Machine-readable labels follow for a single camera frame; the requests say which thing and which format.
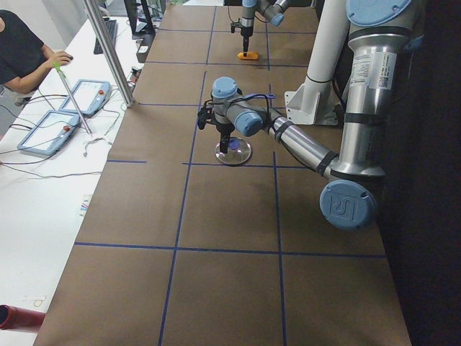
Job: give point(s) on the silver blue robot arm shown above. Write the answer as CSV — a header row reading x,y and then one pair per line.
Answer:
x,y
348,154
273,13

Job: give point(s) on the black monitor stand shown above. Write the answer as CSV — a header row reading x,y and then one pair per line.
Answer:
x,y
139,18

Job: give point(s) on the far teach pendant tablet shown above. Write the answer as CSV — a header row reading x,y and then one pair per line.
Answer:
x,y
91,95

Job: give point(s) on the person in black shirt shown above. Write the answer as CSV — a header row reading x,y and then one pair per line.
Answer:
x,y
24,56

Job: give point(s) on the near teach pendant tablet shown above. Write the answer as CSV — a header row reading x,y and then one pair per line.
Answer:
x,y
51,133

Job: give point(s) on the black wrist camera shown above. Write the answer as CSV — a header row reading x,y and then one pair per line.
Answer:
x,y
205,116

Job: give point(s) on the dark blue saucepan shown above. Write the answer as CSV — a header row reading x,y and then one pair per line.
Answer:
x,y
268,97

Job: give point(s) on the aluminium frame post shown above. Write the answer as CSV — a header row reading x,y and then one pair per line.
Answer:
x,y
93,13

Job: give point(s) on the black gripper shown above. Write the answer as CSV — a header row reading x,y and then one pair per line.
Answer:
x,y
223,130
245,33

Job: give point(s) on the red cylinder object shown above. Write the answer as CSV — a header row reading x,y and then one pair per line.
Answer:
x,y
19,319

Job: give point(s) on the glass pot lid blue knob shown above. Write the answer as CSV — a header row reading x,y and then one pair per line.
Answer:
x,y
239,152

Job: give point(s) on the yellow corn cob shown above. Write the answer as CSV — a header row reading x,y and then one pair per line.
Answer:
x,y
248,56

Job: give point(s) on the white mounting post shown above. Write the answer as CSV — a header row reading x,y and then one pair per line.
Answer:
x,y
313,103

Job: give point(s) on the person's hand on mouse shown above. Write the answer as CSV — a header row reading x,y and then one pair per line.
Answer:
x,y
60,58

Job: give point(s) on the thin metal rod stand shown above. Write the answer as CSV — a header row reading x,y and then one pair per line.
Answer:
x,y
70,105

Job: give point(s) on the teach pendant tablet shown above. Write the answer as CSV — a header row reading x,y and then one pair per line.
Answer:
x,y
91,95
51,133

